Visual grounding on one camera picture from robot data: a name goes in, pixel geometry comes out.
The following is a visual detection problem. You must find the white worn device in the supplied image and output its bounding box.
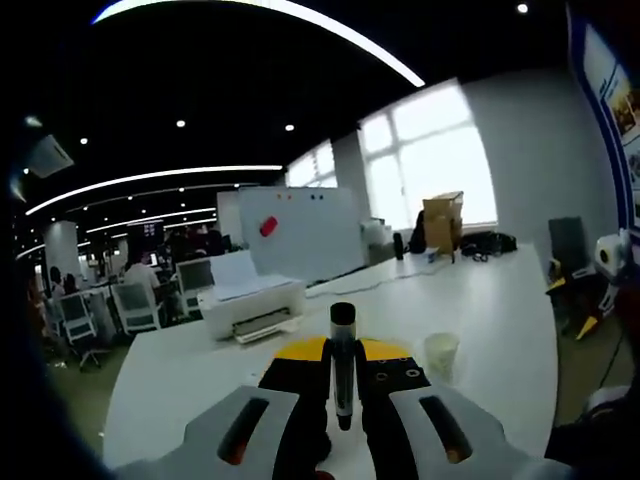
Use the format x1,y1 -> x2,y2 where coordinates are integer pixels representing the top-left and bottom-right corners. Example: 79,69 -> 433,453
582,384 -> 629,426

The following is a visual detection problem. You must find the black cap whiteboard marker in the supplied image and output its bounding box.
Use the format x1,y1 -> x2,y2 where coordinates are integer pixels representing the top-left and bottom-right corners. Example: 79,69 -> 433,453
329,302 -> 359,432

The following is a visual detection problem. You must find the large bright window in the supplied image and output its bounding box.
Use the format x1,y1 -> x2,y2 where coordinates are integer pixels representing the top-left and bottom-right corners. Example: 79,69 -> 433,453
284,82 -> 499,229

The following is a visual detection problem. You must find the grey office chair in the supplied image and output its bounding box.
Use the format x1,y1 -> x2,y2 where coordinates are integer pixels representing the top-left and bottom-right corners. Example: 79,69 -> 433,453
547,215 -> 601,336

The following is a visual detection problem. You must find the brown cardboard box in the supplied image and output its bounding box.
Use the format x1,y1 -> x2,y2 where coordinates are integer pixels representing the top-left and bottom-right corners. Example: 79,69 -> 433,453
422,191 -> 465,216
423,212 -> 464,256

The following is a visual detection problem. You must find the white office chair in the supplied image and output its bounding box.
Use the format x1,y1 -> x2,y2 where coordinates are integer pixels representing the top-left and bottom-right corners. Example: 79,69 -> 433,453
110,282 -> 166,336
174,259 -> 216,316
57,292 -> 101,371

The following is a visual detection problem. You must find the black bag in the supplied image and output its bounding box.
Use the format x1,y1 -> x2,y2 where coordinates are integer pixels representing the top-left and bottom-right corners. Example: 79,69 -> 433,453
459,232 -> 519,261

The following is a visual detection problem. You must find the blue white wall poster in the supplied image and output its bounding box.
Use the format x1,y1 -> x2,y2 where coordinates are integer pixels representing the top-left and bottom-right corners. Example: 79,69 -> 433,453
567,7 -> 640,236

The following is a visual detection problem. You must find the dark cloth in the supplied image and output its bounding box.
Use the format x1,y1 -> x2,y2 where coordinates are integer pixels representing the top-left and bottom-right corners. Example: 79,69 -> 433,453
409,209 -> 427,254

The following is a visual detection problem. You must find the white plastic container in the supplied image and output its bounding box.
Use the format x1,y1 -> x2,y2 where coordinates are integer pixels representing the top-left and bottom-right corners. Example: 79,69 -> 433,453
360,219 -> 394,251

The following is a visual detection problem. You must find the white green-print paper cup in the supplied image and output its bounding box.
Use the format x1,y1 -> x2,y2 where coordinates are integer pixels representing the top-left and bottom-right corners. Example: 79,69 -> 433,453
424,332 -> 461,387

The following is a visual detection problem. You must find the ceiling air conditioner unit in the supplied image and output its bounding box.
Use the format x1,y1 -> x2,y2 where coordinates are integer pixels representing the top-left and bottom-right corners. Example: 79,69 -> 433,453
27,134 -> 76,179

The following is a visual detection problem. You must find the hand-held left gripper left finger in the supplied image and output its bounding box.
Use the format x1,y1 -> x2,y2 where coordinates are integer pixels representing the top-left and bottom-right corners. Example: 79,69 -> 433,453
113,336 -> 334,480

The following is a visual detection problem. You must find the hanging display screen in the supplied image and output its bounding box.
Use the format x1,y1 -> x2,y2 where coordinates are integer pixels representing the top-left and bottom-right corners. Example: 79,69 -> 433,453
127,219 -> 166,251

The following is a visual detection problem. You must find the person's black clothing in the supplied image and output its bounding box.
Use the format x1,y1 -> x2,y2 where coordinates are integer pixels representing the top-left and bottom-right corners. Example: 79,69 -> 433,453
544,384 -> 640,480

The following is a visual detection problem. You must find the white printer paper stack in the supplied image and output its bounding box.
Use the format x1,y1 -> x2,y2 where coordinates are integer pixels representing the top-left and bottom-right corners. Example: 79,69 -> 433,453
209,249 -> 281,301

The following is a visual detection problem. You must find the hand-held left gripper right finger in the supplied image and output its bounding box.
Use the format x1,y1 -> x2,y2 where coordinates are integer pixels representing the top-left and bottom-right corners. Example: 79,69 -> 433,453
355,337 -> 574,480

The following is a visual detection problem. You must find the thin curved ceiling light strip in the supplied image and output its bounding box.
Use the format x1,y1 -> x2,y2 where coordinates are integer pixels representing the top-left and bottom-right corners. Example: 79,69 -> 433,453
24,166 -> 284,217

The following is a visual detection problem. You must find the wide curved ceiling light strip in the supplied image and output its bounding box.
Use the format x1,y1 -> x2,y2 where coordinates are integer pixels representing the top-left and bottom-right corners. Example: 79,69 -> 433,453
91,0 -> 426,89

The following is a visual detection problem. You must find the white standing whiteboard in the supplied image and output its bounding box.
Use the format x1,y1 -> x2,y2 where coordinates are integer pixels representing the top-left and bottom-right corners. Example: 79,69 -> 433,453
238,186 -> 366,286

